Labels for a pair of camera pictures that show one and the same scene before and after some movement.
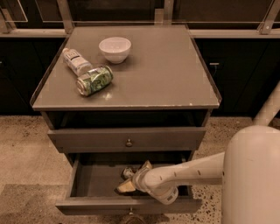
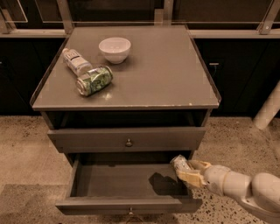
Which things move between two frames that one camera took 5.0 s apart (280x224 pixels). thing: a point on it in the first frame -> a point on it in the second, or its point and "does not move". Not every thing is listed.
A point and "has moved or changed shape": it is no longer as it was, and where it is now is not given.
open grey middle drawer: x=93 y=179 does not move
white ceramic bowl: x=115 y=49 does not move
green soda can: x=94 y=80 does not move
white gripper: x=138 y=178 -> x=214 y=177
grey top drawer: x=127 y=140 does not move
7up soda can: x=128 y=172 has moved or changed shape
